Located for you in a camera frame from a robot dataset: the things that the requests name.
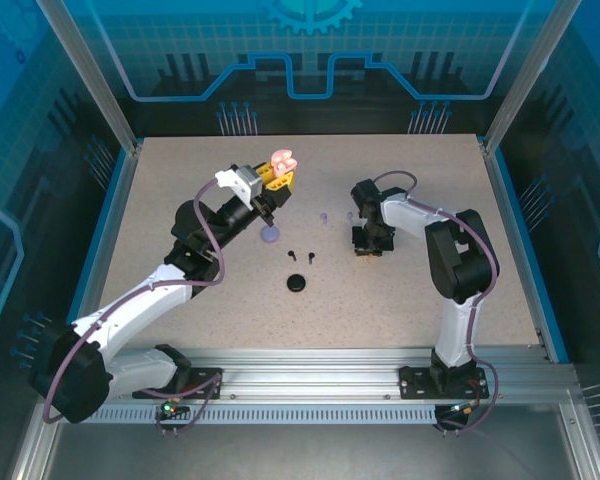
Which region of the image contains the pink earbud charging case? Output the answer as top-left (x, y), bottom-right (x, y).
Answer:
top-left (271, 148), bottom-right (300, 176)

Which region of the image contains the small LED connector board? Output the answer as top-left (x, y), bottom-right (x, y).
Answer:
top-left (157, 397), bottom-right (189, 419)
top-left (447, 399), bottom-right (481, 417)

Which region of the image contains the grey metal base tray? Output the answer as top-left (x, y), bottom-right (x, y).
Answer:
top-left (39, 424), bottom-right (586, 480)

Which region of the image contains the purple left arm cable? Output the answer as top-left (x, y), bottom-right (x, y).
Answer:
top-left (39, 178), bottom-right (227, 439)

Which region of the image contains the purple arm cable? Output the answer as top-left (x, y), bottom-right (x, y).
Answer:
top-left (372, 169), bottom-right (501, 436)
top-left (39, 178), bottom-right (227, 439)

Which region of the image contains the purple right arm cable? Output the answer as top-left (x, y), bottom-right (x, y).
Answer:
top-left (372, 169), bottom-right (501, 436)

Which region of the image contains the aluminium table side rail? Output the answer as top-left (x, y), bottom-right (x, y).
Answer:
top-left (62, 141), bottom-right (144, 331)
top-left (481, 141), bottom-right (571, 365)

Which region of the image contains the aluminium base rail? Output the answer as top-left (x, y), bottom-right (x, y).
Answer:
top-left (44, 347), bottom-right (584, 404)

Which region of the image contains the slotted grey cable duct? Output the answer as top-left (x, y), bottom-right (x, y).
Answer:
top-left (58, 404), bottom-right (440, 426)

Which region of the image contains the aluminium corner frame post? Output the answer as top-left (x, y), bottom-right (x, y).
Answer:
top-left (482, 0), bottom-right (587, 155)
top-left (35, 0), bottom-right (144, 155)

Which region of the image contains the aluminium lower frame bar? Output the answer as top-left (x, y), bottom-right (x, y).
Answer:
top-left (9, 394), bottom-right (64, 480)
top-left (559, 394), bottom-right (600, 480)

